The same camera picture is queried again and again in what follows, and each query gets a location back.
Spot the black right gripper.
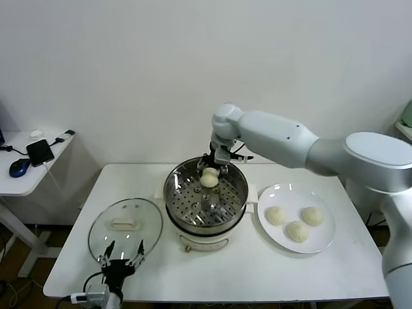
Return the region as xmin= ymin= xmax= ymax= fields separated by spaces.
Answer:
xmin=196 ymin=141 xmax=231 ymax=177

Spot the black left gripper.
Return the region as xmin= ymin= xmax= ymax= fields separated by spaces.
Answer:
xmin=98 ymin=239 xmax=145 ymax=288

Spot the white steamed baozi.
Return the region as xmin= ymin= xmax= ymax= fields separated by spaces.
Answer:
xmin=200 ymin=167 xmax=220 ymax=188
xmin=284 ymin=221 xmax=310 ymax=242
xmin=299 ymin=207 xmax=324 ymax=227
xmin=265 ymin=206 xmax=287 ymax=225

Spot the glass lid with cream handle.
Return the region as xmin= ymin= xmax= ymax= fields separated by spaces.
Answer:
xmin=88 ymin=198 xmax=164 ymax=263

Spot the perforated stainless steel steamer basket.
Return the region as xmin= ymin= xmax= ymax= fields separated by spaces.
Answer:
xmin=163 ymin=156 xmax=249 ymax=228

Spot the white electric cooker base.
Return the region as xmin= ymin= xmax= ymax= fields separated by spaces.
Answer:
xmin=154 ymin=180 xmax=258 ymax=254

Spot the white side table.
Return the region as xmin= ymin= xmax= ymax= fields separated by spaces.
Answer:
xmin=0 ymin=130 xmax=78 ymax=279

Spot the black smartphone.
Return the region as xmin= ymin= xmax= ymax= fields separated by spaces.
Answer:
xmin=26 ymin=138 xmax=55 ymax=168

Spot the black silver usb adapter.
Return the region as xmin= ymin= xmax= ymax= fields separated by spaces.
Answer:
xmin=48 ymin=129 xmax=77 ymax=149

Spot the white round plate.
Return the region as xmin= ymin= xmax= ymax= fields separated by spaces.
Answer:
xmin=257 ymin=183 xmax=337 ymax=254

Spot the blue computer mouse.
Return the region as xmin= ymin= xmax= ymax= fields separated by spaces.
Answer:
xmin=8 ymin=158 xmax=32 ymax=179

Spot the white shelf board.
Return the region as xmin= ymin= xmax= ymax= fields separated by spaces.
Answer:
xmin=395 ymin=121 xmax=412 ymax=140

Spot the pale green appliance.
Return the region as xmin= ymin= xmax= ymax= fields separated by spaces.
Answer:
xmin=400 ymin=99 xmax=412 ymax=128

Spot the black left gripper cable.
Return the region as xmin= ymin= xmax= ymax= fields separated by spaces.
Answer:
xmin=82 ymin=270 xmax=104 ymax=292

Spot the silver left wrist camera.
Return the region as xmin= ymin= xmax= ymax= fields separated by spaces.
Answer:
xmin=70 ymin=283 xmax=110 ymax=305

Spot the white charging cable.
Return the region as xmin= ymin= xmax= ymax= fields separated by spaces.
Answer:
xmin=41 ymin=162 xmax=70 ymax=197

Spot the black plug with cable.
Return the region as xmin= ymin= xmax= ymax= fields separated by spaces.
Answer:
xmin=0 ymin=144 xmax=28 ymax=156

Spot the black power cable with adapter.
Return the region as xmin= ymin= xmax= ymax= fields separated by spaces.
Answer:
xmin=366 ymin=209 xmax=390 ymax=228

